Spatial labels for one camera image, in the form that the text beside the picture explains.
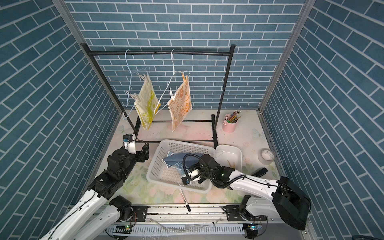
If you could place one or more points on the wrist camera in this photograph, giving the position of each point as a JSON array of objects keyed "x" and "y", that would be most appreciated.
[
  {"x": 191, "y": 176},
  {"x": 129, "y": 143}
]

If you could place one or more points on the yellow green patterned towel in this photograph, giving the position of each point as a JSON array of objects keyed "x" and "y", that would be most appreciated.
[{"x": 147, "y": 105}]

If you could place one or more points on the white rectangular tray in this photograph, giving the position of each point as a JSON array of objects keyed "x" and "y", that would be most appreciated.
[{"x": 232, "y": 154}]

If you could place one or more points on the black rectangular device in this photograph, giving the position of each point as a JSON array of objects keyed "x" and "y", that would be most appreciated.
[{"x": 260, "y": 172}]

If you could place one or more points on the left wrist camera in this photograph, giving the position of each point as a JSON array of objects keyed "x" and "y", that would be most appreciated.
[{"x": 129, "y": 143}]

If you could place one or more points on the blue patterned towel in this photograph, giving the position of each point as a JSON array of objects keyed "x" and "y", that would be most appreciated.
[{"x": 175, "y": 161}]

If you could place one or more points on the black tipped marker pen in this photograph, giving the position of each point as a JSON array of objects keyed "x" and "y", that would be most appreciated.
[{"x": 185, "y": 200}]

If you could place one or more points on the pink pencil cup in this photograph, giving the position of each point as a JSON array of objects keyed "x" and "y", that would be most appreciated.
[{"x": 230, "y": 121}]

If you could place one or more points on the white clothespin lower left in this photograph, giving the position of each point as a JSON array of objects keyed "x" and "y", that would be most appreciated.
[{"x": 134, "y": 96}]

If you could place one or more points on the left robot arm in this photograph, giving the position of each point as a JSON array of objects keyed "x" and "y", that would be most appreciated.
[{"x": 99, "y": 189}]

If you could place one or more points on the orange patterned towel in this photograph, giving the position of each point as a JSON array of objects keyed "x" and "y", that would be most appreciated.
[{"x": 181, "y": 105}]

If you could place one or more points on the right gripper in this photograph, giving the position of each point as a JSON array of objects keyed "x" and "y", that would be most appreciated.
[{"x": 199, "y": 165}]

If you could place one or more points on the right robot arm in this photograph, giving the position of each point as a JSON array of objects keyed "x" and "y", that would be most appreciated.
[{"x": 291, "y": 203}]

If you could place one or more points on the white clothespin middle lower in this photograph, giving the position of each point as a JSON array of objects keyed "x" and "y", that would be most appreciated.
[{"x": 171, "y": 94}]

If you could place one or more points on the white clothespin upper left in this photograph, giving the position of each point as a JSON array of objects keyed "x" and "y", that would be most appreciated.
[{"x": 143, "y": 77}]

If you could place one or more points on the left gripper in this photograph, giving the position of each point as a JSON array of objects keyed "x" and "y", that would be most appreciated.
[{"x": 145, "y": 152}]

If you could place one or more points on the light blue wire hanger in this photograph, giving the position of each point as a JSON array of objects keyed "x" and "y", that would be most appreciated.
[{"x": 129, "y": 78}]

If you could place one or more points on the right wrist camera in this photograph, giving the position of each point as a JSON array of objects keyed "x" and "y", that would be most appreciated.
[{"x": 191, "y": 176}]

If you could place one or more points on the white perforated plastic basket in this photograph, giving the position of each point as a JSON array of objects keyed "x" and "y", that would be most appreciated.
[{"x": 159, "y": 173}]

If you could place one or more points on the clear tape roll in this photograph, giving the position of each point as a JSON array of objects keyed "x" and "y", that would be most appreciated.
[{"x": 266, "y": 156}]

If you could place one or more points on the white clothespin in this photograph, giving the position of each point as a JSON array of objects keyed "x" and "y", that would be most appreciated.
[
  {"x": 134, "y": 96},
  {"x": 171, "y": 94},
  {"x": 143, "y": 77}
]

